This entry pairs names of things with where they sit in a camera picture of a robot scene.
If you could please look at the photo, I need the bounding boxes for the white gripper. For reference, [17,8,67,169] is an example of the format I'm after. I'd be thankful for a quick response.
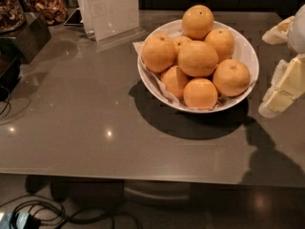
[258,5,305,118]

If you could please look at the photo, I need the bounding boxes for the white ceramic bowl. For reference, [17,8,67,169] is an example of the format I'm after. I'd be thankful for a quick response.
[136,19,260,115]

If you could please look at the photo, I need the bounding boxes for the small hidden back orange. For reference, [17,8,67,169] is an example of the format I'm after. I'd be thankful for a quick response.
[173,36,191,53]

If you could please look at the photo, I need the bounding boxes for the clear acrylic sign holder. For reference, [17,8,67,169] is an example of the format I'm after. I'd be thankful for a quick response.
[77,0,145,47]

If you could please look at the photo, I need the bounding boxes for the glass jar of dried slices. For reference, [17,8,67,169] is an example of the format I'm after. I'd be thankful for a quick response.
[23,0,68,26]

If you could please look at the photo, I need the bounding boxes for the black box on table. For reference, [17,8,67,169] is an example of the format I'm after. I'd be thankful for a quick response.
[0,12,51,64]

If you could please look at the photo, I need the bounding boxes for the black device at left edge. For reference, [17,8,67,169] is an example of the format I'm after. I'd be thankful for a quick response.
[0,54,21,101]

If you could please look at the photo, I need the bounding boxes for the glass jar of dark snacks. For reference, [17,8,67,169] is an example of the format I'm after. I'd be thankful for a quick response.
[0,0,26,33]

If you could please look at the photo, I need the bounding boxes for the power adapter on floor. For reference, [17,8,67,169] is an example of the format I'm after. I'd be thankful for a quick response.
[0,213,41,229]

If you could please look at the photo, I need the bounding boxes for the black floor cables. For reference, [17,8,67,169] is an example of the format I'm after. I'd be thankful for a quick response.
[0,194,142,229]

